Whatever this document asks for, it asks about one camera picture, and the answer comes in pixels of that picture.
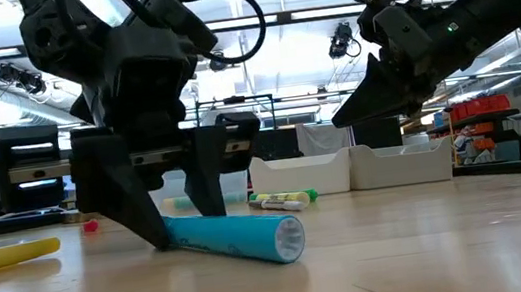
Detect white plastic bin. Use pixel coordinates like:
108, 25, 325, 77
246, 143, 356, 205

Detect black ceiling light cluster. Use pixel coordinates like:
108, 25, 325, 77
0, 57, 49, 101

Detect yellow Sharpie highlighter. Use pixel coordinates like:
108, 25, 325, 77
249, 186, 313, 214

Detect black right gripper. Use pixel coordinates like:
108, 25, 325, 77
318, 4, 495, 131

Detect black overhead camera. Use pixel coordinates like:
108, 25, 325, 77
323, 19, 364, 63
207, 49, 231, 73

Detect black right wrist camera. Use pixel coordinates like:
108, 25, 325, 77
352, 0, 423, 53

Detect long ceiling light bar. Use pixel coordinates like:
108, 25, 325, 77
0, 0, 464, 63

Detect long yellow highlighter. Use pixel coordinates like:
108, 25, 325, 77
0, 236, 65, 276

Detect black aluminium table frame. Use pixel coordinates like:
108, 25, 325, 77
0, 149, 521, 249

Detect thick teal marker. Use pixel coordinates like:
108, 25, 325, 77
161, 197, 309, 280

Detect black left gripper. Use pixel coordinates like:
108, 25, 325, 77
0, 15, 277, 273

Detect pink highlighter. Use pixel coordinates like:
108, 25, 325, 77
81, 218, 101, 236

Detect pale grey plastic bin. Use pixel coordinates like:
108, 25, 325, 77
344, 132, 457, 194

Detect dark storage shelf unit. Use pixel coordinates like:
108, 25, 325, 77
425, 106, 521, 173

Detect wooden bulb base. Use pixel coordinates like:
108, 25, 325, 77
61, 209, 88, 226

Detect translucent plastic bin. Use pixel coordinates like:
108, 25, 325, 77
145, 160, 253, 216

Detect red storage bins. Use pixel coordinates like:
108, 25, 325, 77
449, 92, 514, 124

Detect black left wrist camera cable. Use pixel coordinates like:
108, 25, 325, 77
180, 0, 272, 72

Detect grey cloth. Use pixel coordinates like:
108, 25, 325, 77
294, 117, 356, 159

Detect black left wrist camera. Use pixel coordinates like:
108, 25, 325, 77
139, 0, 222, 61

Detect black panel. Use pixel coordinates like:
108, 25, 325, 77
258, 125, 301, 163
351, 117, 405, 153

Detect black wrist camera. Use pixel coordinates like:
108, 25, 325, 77
352, 0, 423, 53
139, 0, 222, 61

